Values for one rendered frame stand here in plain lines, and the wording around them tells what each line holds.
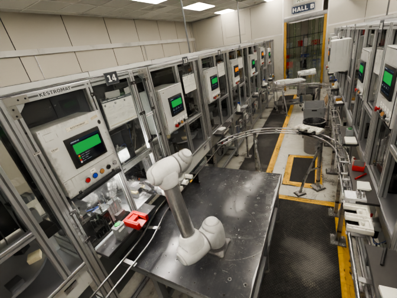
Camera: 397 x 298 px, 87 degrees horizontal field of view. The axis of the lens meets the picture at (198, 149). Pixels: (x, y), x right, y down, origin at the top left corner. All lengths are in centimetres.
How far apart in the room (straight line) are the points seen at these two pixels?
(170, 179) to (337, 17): 873
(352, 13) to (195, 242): 888
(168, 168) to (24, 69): 449
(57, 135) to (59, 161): 16
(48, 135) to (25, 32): 428
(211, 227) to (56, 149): 112
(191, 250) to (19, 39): 498
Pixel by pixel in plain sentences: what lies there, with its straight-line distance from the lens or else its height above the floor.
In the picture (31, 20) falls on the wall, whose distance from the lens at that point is 576.
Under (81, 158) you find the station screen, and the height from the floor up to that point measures 159.
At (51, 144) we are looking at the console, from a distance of 148.
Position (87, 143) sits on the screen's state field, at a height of 165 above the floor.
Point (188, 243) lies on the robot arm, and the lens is 151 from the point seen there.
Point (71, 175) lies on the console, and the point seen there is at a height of 151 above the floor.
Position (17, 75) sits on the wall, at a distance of 536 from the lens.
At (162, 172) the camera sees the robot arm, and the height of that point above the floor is 147.
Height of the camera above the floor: 207
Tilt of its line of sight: 25 degrees down
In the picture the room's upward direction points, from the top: 11 degrees counter-clockwise
